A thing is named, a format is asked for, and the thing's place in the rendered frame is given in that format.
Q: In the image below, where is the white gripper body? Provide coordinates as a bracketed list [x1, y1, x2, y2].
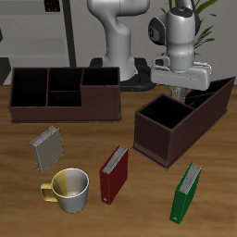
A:
[149, 61, 213, 92]

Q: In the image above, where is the dark brown desk caddy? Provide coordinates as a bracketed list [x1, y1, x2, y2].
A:
[7, 66, 122, 124]
[131, 76, 237, 171]

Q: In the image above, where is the red book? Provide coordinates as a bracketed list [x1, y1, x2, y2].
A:
[98, 144, 130, 206]

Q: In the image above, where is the green book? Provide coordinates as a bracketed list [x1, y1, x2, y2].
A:
[168, 160, 204, 225]

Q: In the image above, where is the grey-tan book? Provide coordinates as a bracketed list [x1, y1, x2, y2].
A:
[29, 125, 65, 175]

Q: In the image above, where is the green pot plant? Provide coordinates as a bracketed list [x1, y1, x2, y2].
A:
[159, 0, 220, 58]

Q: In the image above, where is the white and yellow mug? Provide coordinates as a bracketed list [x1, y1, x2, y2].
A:
[39, 168, 91, 215]

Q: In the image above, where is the white shelf unit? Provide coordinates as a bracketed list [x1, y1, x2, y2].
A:
[0, 0, 70, 69]

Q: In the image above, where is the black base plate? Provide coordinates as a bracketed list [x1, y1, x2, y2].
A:
[89, 56, 157, 93]

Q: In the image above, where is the black upright post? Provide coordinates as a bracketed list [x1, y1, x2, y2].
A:
[62, 0, 78, 69]

